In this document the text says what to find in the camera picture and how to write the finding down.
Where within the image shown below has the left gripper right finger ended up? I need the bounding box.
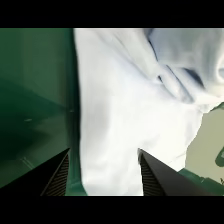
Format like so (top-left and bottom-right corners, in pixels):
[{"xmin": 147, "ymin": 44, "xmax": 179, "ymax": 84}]
[{"xmin": 137, "ymin": 148, "xmax": 212, "ymax": 197}]

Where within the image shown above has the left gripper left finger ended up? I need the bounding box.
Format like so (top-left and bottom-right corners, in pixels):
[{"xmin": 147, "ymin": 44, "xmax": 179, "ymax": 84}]
[{"xmin": 0, "ymin": 147, "xmax": 72, "ymax": 197}]

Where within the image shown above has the white shirt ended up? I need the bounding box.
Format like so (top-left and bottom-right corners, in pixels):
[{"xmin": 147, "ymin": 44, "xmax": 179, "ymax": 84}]
[{"xmin": 73, "ymin": 27, "xmax": 224, "ymax": 197}]

